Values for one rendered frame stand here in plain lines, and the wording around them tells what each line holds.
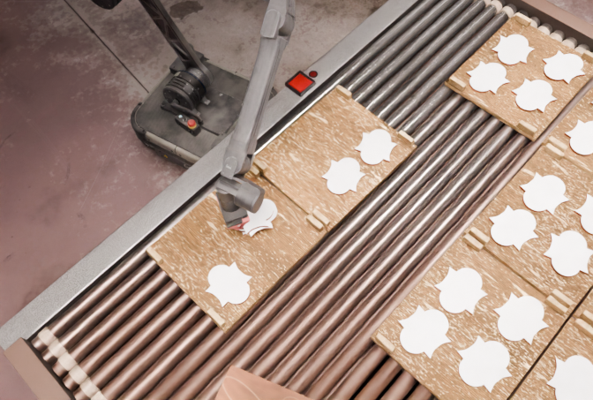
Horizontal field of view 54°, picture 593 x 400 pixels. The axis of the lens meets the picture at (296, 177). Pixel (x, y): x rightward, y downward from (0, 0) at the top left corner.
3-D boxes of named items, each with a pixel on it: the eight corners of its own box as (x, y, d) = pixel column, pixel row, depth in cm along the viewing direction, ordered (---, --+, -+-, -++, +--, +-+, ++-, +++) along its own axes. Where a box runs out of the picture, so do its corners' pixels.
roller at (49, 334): (34, 343, 166) (26, 338, 162) (450, -20, 232) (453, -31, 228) (44, 355, 164) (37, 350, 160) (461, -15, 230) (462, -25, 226)
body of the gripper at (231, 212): (237, 188, 168) (234, 174, 162) (249, 217, 163) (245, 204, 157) (215, 195, 167) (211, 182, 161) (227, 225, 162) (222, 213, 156)
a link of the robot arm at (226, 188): (221, 169, 156) (210, 186, 154) (243, 180, 154) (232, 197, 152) (226, 183, 162) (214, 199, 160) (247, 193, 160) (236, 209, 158)
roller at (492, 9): (76, 394, 159) (69, 390, 154) (493, 3, 224) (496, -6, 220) (86, 407, 157) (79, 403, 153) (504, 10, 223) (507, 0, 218)
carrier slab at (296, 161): (249, 163, 188) (248, 161, 186) (336, 89, 201) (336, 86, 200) (328, 233, 174) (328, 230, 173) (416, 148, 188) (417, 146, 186)
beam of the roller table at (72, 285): (1, 340, 169) (-9, 334, 164) (440, -35, 239) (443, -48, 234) (18, 360, 166) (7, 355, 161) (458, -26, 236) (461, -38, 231)
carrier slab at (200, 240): (146, 252, 174) (144, 250, 172) (246, 165, 187) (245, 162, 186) (225, 334, 161) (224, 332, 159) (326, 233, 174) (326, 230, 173)
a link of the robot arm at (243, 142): (279, 17, 157) (264, 6, 146) (298, 22, 155) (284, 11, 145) (233, 169, 162) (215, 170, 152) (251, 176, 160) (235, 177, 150)
